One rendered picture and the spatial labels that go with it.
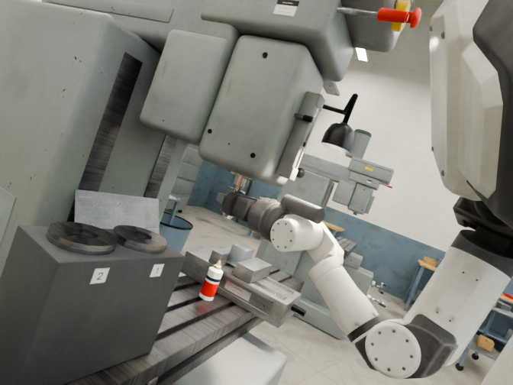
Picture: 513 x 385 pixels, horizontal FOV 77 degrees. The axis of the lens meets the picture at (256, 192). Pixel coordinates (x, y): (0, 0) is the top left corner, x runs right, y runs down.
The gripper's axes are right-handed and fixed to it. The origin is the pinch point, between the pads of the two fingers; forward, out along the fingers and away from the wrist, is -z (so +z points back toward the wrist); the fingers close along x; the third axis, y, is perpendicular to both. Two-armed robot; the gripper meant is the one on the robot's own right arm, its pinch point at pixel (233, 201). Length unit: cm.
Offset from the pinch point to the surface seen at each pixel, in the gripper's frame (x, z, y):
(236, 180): 2.2, 0.9, -5.5
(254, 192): -515, -485, 32
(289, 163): -1.9, 11.9, -13.7
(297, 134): -1.7, 11.2, -20.7
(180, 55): 18.3, -16.3, -29.8
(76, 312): 38.6, 20.4, 16.5
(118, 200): 13.1, -33.4, 13.0
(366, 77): -571, -337, -297
